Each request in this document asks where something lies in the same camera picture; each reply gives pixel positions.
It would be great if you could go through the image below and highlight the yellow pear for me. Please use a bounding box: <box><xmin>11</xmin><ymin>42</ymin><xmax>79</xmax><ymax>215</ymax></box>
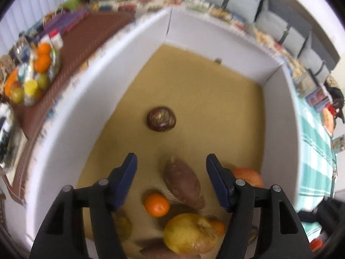
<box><xmin>163</xmin><ymin>213</ymin><xmax>218</xmax><ymax>255</ymax></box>

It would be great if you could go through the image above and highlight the green plaid tablecloth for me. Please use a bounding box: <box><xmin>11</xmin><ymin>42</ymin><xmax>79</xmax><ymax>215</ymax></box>
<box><xmin>292</xmin><ymin>88</ymin><xmax>337</xmax><ymax>243</ymax></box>

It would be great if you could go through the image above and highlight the red apple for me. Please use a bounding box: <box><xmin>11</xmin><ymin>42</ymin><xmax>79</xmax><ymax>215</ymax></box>
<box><xmin>232</xmin><ymin>168</ymin><xmax>264</xmax><ymax>188</ymax></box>

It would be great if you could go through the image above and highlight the bag of assorted fruits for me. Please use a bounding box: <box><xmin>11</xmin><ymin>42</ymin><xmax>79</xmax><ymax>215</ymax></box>
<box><xmin>4</xmin><ymin>29</ymin><xmax>64</xmax><ymax>106</ymax></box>

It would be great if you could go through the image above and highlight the brown green kiwi fruit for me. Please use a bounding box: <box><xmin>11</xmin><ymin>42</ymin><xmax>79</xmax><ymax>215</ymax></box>
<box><xmin>112</xmin><ymin>210</ymin><xmax>133</xmax><ymax>242</ymax></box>

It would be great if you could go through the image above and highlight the dark red mangosteen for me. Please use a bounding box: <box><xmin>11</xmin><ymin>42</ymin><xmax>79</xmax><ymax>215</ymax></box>
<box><xmin>146</xmin><ymin>106</ymin><xmax>177</xmax><ymax>132</ymax></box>

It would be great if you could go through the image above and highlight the brown sweet potato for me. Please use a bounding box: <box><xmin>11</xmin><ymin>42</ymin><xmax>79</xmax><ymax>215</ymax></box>
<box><xmin>163</xmin><ymin>158</ymin><xmax>205</xmax><ymax>210</ymax></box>

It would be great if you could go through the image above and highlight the small orange tangerine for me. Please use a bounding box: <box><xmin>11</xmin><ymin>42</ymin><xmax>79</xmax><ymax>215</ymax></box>
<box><xmin>144</xmin><ymin>193</ymin><xmax>170</xmax><ymax>218</ymax></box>
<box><xmin>210</xmin><ymin>219</ymin><xmax>225</xmax><ymax>237</ymax></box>

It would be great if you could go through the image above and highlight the white cardboard box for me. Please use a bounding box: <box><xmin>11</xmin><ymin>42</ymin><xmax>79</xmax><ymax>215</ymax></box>
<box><xmin>25</xmin><ymin>8</ymin><xmax>300</xmax><ymax>258</ymax></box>

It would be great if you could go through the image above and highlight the dark green fruit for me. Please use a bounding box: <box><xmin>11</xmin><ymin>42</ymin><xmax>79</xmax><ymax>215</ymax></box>
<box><xmin>248</xmin><ymin>226</ymin><xmax>259</xmax><ymax>245</ymax></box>

